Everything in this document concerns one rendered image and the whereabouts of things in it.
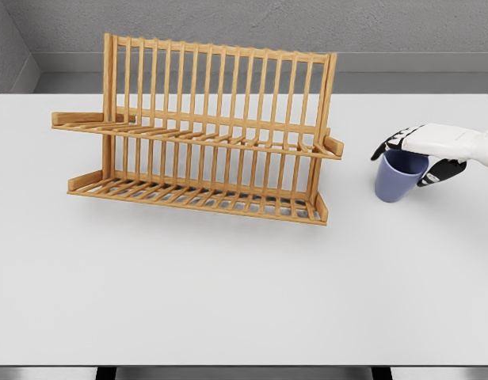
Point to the blue cup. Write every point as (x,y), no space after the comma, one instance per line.
(396,182)

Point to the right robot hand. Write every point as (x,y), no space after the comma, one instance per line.
(434,138)

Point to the wooden slatted two-tier rack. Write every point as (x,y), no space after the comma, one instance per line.
(212,130)

